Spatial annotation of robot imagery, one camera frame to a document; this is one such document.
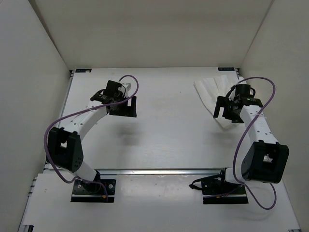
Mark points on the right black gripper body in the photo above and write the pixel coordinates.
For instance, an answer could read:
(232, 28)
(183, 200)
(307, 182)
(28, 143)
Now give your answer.
(237, 119)

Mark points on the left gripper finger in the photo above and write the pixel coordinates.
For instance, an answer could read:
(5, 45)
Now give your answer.
(131, 109)
(121, 112)

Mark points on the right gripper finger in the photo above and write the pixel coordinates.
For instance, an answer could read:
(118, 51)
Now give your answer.
(228, 113)
(221, 102)

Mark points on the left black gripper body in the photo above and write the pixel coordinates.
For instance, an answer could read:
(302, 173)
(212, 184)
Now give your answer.
(122, 103)

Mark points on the white pleated skirt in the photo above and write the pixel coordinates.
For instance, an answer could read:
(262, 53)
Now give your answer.
(209, 89)

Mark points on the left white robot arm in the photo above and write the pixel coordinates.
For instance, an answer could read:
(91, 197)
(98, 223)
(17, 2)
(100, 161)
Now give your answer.
(64, 145)

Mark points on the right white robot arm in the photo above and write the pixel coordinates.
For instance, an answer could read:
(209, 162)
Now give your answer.
(266, 158)

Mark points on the right blue corner label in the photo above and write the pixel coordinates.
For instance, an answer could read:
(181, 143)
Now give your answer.
(226, 69)

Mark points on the blue corner label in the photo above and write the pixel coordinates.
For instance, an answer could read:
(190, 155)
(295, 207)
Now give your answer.
(83, 70)
(226, 69)

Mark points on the left blue corner label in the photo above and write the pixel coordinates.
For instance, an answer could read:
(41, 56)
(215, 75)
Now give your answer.
(83, 70)

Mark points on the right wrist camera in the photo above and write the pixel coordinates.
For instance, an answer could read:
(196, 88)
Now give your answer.
(233, 96)

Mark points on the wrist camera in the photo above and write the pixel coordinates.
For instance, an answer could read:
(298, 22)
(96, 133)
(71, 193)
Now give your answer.
(126, 86)
(233, 96)

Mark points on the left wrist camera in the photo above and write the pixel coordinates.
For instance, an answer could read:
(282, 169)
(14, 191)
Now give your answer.
(126, 86)

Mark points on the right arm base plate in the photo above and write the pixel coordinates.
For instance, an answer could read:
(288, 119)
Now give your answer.
(215, 190)

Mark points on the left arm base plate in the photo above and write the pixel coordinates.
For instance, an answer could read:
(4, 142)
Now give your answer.
(91, 193)

